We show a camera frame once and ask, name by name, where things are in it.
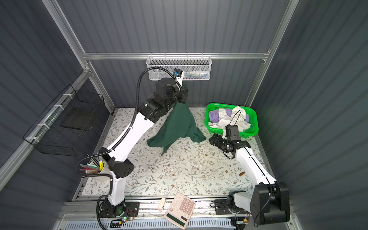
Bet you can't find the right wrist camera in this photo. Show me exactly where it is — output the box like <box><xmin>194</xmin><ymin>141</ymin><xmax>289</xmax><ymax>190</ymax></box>
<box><xmin>225</xmin><ymin>125</ymin><xmax>241</xmax><ymax>142</ymax></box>

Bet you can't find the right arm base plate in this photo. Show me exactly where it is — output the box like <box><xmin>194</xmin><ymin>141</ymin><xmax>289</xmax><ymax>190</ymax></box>
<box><xmin>210</xmin><ymin>199</ymin><xmax>250</xmax><ymax>215</ymax></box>

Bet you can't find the pink white calculator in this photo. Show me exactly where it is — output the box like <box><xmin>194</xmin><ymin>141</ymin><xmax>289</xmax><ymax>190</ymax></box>
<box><xmin>164</xmin><ymin>193</ymin><xmax>196</xmax><ymax>230</ymax></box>

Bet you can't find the white wire wall basket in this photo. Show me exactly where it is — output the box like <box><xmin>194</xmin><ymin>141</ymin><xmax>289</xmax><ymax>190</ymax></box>
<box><xmin>146</xmin><ymin>57</ymin><xmax>212</xmax><ymax>81</ymax></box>

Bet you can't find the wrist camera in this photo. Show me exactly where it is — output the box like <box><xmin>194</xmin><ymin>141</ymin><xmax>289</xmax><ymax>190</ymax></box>
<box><xmin>225</xmin><ymin>125</ymin><xmax>241</xmax><ymax>142</ymax></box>
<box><xmin>173</xmin><ymin>68</ymin><xmax>185</xmax><ymax>86</ymax></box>

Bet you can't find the white pen cup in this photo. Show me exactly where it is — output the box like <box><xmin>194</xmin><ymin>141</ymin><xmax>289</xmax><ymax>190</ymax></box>
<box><xmin>79</xmin><ymin>160</ymin><xmax>110</xmax><ymax>182</ymax></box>

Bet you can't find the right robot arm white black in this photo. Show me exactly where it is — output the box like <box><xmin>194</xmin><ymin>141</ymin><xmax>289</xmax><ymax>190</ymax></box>
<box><xmin>209</xmin><ymin>134</ymin><xmax>290</xmax><ymax>226</ymax></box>

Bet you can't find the purple t shirt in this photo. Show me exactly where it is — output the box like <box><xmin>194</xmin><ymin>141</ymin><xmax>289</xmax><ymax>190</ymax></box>
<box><xmin>209</xmin><ymin>108</ymin><xmax>250</xmax><ymax>123</ymax></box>

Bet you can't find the small white eraser block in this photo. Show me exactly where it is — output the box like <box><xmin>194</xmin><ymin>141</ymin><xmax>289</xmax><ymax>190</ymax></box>
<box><xmin>157</xmin><ymin>197</ymin><xmax>167</xmax><ymax>212</ymax></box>

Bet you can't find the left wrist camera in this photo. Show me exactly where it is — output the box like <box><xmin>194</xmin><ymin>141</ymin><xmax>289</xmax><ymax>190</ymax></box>
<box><xmin>173</xmin><ymin>68</ymin><xmax>185</xmax><ymax>86</ymax></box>

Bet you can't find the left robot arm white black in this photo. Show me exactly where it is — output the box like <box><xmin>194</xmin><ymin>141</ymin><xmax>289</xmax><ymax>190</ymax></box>
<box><xmin>103</xmin><ymin>77</ymin><xmax>187</xmax><ymax>207</ymax></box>

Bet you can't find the black wire wall basket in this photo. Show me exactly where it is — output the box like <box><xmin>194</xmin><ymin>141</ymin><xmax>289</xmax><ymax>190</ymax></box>
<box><xmin>23</xmin><ymin>87</ymin><xmax>106</xmax><ymax>157</ymax></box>

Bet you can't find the white t shirt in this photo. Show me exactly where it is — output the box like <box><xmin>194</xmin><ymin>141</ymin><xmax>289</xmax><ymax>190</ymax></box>
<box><xmin>207</xmin><ymin>106</ymin><xmax>252</xmax><ymax>135</ymax></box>

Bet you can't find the dark green t shirt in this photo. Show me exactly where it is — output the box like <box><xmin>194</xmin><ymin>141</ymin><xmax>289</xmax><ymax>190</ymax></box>
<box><xmin>147</xmin><ymin>102</ymin><xmax>206</xmax><ymax>154</ymax></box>

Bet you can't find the black corrugated cable hose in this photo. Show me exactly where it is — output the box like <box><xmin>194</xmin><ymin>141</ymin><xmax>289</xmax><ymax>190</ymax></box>
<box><xmin>76</xmin><ymin>67</ymin><xmax>176</xmax><ymax>230</ymax></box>

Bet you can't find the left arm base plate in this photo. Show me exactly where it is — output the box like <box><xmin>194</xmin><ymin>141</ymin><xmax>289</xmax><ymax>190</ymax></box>
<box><xmin>98</xmin><ymin>201</ymin><xmax>140</xmax><ymax>218</ymax></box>

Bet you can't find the floral table mat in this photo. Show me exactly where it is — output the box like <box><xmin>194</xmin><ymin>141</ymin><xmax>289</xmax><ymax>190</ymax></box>
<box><xmin>78</xmin><ymin>107</ymin><xmax>254</xmax><ymax>198</ymax></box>

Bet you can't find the white bottle in basket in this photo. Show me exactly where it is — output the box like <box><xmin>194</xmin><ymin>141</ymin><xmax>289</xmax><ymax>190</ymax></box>
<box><xmin>189</xmin><ymin>71</ymin><xmax>209</xmax><ymax>78</ymax></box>

